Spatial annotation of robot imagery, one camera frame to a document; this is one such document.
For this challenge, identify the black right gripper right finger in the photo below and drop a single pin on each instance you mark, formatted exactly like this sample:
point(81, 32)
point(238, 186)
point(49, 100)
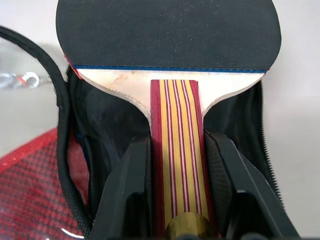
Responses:
point(240, 190)

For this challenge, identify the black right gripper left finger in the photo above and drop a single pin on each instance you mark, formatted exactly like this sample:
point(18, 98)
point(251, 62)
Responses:
point(127, 180)

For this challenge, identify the red black paddle case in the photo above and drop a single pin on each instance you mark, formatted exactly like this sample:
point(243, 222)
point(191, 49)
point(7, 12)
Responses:
point(37, 187)

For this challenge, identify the table tennis paddle black rubber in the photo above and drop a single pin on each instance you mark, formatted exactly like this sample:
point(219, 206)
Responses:
point(165, 37)

